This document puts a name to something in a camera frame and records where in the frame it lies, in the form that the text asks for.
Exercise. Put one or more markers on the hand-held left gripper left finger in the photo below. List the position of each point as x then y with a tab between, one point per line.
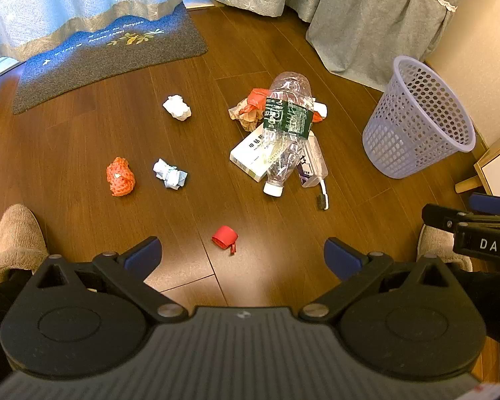
143	256

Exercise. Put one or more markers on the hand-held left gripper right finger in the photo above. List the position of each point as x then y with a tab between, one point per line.
341	258

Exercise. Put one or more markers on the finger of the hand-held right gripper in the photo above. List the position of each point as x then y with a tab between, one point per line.
441	216
493	205

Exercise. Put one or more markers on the white toothbrush grey bristles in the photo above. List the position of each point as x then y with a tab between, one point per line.
323	198

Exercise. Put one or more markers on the lavender plastic mesh basket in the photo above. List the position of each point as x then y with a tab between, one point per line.
400	141

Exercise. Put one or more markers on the clear plastic floss pick box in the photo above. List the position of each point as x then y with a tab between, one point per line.
314	162

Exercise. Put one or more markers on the white medicine box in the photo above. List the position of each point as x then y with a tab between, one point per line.
248	154

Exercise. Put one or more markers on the clear plastic bottle green label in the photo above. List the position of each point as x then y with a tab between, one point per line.
285	125

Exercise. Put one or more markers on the beige paper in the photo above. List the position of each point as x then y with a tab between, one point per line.
243	118

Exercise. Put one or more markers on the red plastic bag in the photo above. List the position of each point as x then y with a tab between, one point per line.
256	99

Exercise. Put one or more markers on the person's right beige slipper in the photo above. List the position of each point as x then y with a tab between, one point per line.
435	246

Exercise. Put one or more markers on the person's beige slipper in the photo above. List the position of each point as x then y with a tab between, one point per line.
435	246
16	241

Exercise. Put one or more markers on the light wooden furniture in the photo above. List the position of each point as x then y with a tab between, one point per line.
498	162

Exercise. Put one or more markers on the person's right leg black trousers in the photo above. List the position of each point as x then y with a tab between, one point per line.
489	300

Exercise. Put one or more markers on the person's leg black trousers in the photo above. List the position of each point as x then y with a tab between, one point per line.
489	300
0	325

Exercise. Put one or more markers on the orange foam fruit net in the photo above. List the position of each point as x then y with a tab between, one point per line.
120	177

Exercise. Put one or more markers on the small red rubber scrap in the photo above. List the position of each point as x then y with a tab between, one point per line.
223	235

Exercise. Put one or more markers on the blue and white crumpled paper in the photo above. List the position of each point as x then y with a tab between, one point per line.
168	173

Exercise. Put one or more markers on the person's left beige slipper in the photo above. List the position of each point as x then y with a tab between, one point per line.
16	241

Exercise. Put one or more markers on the person's left leg black trousers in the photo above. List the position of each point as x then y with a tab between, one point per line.
0	325

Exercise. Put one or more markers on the grey and blue door mat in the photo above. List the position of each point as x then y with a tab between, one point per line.
108	58

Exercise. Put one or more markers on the grey-green bed skirt lace trim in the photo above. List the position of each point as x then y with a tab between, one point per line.
371	21

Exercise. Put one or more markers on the white sliding door track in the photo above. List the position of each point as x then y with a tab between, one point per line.
200	3

